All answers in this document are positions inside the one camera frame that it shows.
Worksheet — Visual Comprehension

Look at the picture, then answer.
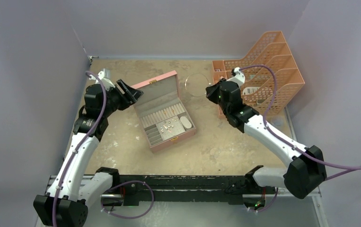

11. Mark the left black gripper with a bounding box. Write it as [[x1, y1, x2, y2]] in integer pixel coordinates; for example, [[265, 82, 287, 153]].
[[101, 79, 142, 117]]

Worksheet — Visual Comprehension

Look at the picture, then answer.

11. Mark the silver bangle bracelet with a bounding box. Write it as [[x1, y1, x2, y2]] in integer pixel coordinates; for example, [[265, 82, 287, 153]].
[[185, 72, 214, 98]]

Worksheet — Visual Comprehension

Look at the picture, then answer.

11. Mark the pink jewelry box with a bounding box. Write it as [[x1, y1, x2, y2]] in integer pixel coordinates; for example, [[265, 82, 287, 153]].
[[131, 70, 197, 153]]

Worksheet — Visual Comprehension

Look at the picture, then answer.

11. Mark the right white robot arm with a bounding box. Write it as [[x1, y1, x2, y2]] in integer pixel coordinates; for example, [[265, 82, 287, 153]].
[[205, 79, 327, 199]]

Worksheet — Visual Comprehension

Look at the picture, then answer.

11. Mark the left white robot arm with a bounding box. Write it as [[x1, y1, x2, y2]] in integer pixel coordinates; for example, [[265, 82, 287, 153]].
[[33, 80, 144, 227]]

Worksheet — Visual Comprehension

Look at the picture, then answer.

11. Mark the white label card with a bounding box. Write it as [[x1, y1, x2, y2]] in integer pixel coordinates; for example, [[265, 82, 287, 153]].
[[242, 87, 260, 95]]

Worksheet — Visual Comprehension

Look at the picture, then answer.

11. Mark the rhinestone earring in box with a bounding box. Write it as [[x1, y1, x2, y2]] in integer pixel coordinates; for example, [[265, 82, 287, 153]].
[[163, 124, 174, 131]]

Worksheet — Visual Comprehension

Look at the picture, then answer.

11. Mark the orange mesh file organizer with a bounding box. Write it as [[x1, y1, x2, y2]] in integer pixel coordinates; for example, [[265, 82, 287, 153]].
[[212, 31, 305, 116]]

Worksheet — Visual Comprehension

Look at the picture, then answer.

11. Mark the cream oval watch pillow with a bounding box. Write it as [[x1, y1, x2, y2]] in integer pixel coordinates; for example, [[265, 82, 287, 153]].
[[179, 116, 193, 130]]

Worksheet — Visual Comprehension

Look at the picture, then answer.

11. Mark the clear plastic cup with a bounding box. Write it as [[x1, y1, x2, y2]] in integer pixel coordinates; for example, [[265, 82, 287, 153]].
[[270, 116, 284, 127]]

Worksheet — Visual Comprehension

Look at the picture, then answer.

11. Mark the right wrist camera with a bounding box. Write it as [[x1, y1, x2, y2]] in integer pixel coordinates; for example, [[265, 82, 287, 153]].
[[228, 67, 246, 87]]

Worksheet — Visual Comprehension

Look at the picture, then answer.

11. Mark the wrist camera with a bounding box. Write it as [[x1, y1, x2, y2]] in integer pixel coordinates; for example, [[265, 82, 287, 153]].
[[97, 68, 115, 91], [228, 67, 246, 87]]

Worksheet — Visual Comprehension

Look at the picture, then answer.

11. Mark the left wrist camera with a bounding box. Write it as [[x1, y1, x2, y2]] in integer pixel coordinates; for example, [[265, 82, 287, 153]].
[[97, 68, 115, 91]]

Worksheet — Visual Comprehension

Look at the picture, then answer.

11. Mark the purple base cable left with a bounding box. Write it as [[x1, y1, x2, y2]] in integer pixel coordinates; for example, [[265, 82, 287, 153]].
[[100, 180, 155, 219]]

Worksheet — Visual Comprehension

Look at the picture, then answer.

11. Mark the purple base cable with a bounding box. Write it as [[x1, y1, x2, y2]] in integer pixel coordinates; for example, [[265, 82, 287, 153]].
[[247, 186, 278, 214], [100, 180, 155, 219]]

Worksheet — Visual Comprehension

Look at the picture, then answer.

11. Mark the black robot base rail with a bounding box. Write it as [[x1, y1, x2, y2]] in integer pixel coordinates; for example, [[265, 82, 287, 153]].
[[90, 165, 277, 208]]

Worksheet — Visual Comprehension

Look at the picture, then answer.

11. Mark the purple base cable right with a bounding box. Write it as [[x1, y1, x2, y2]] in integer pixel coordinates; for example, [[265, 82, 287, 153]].
[[247, 186, 278, 214]]

